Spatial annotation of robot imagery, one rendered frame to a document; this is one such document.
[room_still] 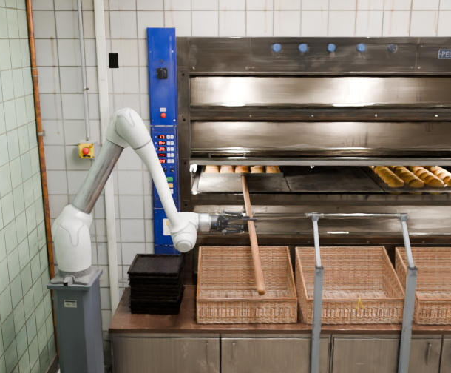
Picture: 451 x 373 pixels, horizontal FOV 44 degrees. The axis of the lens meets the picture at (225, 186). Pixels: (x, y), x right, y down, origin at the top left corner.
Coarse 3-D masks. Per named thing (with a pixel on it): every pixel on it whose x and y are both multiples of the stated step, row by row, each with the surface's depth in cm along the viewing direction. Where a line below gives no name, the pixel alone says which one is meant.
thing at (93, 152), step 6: (78, 144) 327; (84, 144) 327; (90, 144) 327; (96, 144) 332; (78, 150) 328; (90, 150) 328; (96, 150) 332; (78, 156) 329; (84, 156) 329; (90, 156) 329; (96, 156) 332
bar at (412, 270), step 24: (264, 216) 305; (288, 216) 305; (312, 216) 305; (336, 216) 305; (360, 216) 305; (384, 216) 305; (408, 240) 299; (408, 264) 294; (408, 288) 291; (408, 312) 295; (312, 336) 301; (408, 336) 298; (312, 360) 302; (408, 360) 302
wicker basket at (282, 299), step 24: (216, 264) 346; (240, 264) 347; (264, 264) 347; (288, 264) 337; (240, 288) 347; (288, 288) 338; (216, 312) 319; (240, 312) 319; (264, 312) 319; (288, 312) 308
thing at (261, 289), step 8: (248, 200) 319; (248, 208) 304; (248, 224) 280; (256, 240) 259; (256, 248) 248; (256, 256) 239; (256, 264) 231; (256, 272) 224; (256, 280) 219; (264, 288) 210
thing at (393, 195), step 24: (192, 192) 344; (216, 192) 344; (240, 192) 344; (264, 192) 344; (288, 192) 344; (312, 192) 344; (336, 192) 344; (360, 192) 344; (384, 192) 344; (408, 192) 344; (432, 192) 344
